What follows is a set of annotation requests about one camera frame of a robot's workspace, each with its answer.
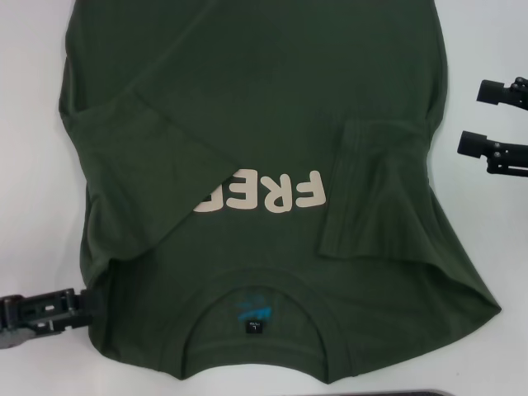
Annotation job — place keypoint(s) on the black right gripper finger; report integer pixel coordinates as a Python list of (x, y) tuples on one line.
[(495, 150), (503, 92)]

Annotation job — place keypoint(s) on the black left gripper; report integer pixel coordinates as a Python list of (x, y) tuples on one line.
[(14, 326)]

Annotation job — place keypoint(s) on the dark green FREE! t-shirt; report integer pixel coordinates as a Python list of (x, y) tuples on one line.
[(268, 82)]

